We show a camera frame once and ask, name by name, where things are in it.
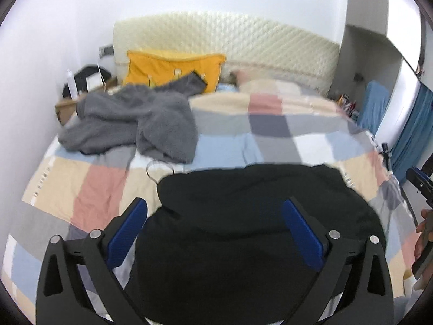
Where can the person's right hand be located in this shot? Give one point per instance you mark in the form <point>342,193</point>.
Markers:
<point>427,220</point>

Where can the grey fleece garment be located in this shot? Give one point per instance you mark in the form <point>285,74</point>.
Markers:
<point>135,118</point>

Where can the yellow pillow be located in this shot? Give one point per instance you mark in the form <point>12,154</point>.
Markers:
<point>152,67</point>

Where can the pink pillow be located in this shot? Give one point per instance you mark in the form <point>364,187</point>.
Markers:
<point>247,76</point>

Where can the dark wall socket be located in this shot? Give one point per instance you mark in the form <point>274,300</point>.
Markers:
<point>358,77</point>

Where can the blue hanging cloth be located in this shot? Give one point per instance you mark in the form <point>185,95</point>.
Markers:
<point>373,108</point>

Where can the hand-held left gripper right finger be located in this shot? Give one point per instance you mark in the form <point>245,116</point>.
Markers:
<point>302,233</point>

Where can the cream quilted headboard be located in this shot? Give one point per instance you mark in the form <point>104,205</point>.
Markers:
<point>253,44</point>

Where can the black puffer jacket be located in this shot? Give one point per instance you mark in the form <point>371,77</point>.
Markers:
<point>236,226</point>

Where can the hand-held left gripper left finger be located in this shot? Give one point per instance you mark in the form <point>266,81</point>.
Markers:
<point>127,233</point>

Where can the blue curtain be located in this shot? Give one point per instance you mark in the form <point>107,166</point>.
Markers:
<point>416,125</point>

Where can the small black stand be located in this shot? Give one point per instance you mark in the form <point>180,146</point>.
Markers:
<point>386,154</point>

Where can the grey wall socket panel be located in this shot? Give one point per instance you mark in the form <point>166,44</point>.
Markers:
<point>106,50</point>

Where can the pastel patchwork quilt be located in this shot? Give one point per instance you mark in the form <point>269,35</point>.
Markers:
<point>270,125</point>

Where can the black bag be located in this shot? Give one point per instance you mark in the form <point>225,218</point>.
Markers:
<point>84,72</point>

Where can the small cosmetic bottles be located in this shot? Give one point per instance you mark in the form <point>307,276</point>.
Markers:
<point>346,105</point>

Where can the clear plastic bottle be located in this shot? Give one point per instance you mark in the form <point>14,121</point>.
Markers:
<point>71,84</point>

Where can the wooden nightstand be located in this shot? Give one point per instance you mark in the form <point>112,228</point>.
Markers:
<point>66,108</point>

